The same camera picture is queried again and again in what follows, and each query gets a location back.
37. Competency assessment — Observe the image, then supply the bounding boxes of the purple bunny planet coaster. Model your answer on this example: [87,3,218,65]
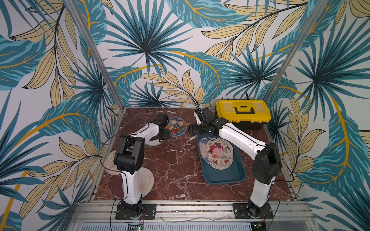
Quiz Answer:
[198,138,210,163]

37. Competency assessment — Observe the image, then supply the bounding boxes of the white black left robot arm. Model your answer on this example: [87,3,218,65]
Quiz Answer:
[113,113,171,217]

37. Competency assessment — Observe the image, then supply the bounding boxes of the green tulip bunny coaster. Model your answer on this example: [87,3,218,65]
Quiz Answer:
[209,163,231,170]

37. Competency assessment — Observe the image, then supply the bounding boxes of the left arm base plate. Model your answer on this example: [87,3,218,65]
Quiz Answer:
[115,202,157,220]

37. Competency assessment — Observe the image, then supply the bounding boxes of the blue denim bears coaster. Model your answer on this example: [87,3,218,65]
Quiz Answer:
[166,117,188,137]

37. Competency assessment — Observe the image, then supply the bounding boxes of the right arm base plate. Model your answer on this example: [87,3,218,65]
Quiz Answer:
[232,203,274,219]

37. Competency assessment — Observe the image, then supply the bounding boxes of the yellow black toolbox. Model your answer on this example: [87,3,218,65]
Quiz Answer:
[215,100,272,130]

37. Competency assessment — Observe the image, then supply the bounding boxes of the beige doodle coaster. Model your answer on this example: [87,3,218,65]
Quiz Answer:
[104,150,119,176]

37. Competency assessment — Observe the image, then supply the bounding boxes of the alpaca coaster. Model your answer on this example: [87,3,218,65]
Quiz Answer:
[219,158,233,165]

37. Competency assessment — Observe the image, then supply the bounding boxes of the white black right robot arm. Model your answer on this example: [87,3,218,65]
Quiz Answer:
[189,107,282,208]

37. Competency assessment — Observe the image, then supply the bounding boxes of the pale pink cat coaster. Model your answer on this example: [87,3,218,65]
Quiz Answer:
[138,167,154,197]

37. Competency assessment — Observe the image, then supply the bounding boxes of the rose flower coaster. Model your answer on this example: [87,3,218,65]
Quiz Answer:
[205,139,234,166]

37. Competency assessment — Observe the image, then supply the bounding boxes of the teal plastic storage tray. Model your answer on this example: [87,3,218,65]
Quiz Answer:
[197,134,246,185]

